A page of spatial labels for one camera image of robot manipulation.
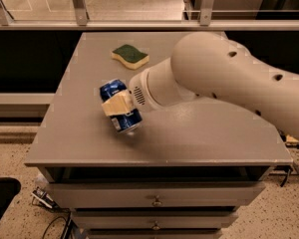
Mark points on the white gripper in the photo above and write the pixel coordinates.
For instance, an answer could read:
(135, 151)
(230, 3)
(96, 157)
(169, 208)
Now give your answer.
(140, 90)

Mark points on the blue pepsi can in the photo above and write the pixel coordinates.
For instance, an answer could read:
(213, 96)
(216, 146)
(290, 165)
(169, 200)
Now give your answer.
(122, 123)

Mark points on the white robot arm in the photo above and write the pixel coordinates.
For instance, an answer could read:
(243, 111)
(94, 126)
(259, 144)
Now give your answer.
(204, 64)

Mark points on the green yellow sponge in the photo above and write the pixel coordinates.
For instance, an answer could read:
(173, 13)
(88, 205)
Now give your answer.
(130, 56)

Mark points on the grey drawer cabinet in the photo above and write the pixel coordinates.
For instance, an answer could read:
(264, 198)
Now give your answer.
(201, 141)

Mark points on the brass top drawer knob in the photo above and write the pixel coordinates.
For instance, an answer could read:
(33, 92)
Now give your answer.
(156, 202)

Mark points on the brass drawer knob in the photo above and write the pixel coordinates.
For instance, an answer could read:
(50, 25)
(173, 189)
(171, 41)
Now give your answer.
(156, 202)
(155, 226)

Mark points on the grey drawer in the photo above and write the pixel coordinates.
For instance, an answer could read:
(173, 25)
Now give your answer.
(145, 220)
(142, 194)

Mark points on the small device on floor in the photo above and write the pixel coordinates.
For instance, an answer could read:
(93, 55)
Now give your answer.
(43, 197)

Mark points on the top grey drawer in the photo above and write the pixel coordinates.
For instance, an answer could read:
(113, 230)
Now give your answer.
(142, 194)

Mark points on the black chair seat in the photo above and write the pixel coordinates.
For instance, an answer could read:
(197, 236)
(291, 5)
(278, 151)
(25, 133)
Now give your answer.
(9, 188)

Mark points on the yellow metal stand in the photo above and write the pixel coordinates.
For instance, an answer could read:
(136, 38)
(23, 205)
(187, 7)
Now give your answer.
(290, 140)

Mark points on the metal railing frame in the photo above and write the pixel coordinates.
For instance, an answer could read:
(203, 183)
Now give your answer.
(96, 15)

